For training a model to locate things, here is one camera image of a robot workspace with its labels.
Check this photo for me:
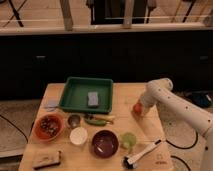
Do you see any wooden chair leg right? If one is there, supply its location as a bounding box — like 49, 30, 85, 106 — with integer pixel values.
123, 0, 134, 29

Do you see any dark purple bowl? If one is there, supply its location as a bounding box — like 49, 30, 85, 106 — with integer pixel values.
91, 130, 119, 158

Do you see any black floor cable left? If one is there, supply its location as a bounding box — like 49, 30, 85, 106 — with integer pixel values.
0, 114, 30, 144

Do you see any orange bowl with beans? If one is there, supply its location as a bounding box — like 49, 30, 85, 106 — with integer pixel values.
33, 114, 64, 142

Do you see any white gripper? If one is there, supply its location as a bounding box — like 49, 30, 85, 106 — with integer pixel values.
140, 91, 158, 116

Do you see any black floor cable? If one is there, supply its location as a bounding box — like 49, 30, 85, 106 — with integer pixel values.
165, 128, 199, 150
0, 114, 30, 144

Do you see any green chili pepper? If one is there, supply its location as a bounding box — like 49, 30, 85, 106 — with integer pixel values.
84, 118, 107, 126

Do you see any green plastic tray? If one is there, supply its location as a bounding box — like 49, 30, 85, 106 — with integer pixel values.
59, 77, 113, 114

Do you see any brown scrub sponge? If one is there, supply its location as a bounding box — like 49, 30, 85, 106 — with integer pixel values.
32, 151, 61, 170

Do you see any small metal cup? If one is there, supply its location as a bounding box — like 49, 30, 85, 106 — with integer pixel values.
67, 115, 81, 129

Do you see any white handled black brush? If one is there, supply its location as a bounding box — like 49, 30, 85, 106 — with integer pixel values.
123, 140, 161, 169

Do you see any red apple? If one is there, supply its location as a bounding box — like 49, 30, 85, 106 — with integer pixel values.
133, 103, 143, 115

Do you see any green plastic cup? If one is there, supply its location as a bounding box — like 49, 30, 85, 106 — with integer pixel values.
121, 132, 137, 149

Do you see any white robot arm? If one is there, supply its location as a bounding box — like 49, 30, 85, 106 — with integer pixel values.
140, 78, 213, 171

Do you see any black floor cable right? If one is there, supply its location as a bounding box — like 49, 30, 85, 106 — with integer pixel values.
165, 128, 199, 150

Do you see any wooden chair leg left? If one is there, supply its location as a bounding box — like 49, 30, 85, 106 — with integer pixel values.
60, 0, 73, 31

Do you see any grey blue sponge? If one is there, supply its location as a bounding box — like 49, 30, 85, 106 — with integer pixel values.
87, 92, 99, 107

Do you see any white paper cup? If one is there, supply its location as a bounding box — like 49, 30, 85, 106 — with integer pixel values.
70, 127, 88, 146

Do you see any wooden chair leg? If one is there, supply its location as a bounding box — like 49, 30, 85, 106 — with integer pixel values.
60, 0, 73, 31
123, 0, 134, 29

